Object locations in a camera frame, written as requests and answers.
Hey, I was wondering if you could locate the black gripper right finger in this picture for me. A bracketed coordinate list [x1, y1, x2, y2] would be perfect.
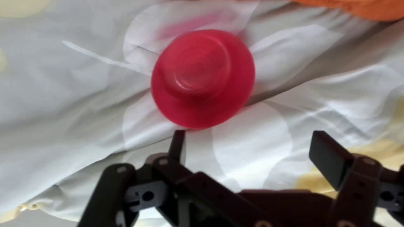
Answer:
[308, 130, 404, 227]

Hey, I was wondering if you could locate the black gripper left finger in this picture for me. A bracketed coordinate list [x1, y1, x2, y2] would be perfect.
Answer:
[77, 130, 254, 227]

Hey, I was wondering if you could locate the red plastic bowl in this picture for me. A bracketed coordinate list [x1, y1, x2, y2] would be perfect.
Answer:
[150, 29, 257, 131]

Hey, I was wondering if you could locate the orange towel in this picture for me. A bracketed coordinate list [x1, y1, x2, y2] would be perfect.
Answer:
[289, 0, 404, 23]

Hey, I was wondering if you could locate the floral grey yellow duvet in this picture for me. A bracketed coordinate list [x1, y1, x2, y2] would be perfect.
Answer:
[0, 0, 404, 227]

